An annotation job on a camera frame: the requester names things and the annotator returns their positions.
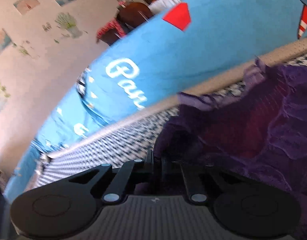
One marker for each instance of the white clothed dining table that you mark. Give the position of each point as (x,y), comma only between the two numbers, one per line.
(158,6)

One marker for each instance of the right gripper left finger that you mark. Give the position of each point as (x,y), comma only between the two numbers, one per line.
(128,176)

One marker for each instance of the dark wooden chair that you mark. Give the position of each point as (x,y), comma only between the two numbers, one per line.
(131,15)

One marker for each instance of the blue printed sofa back cover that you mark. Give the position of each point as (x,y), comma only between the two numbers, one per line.
(175,50)

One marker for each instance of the houndstooth sofa seat cover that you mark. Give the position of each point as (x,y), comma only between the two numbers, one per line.
(116,147)

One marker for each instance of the purple floral garment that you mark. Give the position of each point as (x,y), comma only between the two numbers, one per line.
(252,153)

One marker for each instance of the red patterned cloth on chair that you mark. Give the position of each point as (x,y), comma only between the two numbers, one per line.
(110,32)

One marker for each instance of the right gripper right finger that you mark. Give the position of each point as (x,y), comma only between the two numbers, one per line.
(179,177)

